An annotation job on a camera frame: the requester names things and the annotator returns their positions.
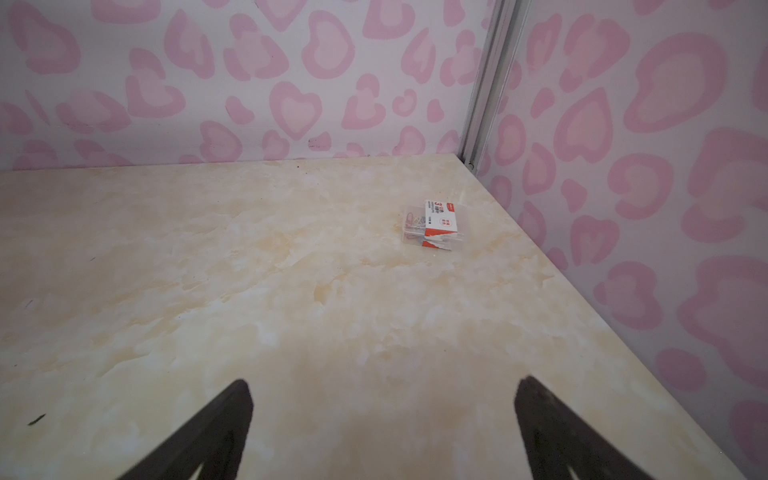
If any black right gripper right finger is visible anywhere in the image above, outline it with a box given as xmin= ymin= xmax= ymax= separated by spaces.
xmin=514 ymin=376 xmax=652 ymax=480

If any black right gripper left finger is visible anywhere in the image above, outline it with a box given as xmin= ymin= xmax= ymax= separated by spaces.
xmin=121 ymin=379 xmax=254 ymax=480

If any aluminium frame corner post right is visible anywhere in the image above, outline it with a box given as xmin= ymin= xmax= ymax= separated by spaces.
xmin=456 ymin=0 xmax=532 ymax=174

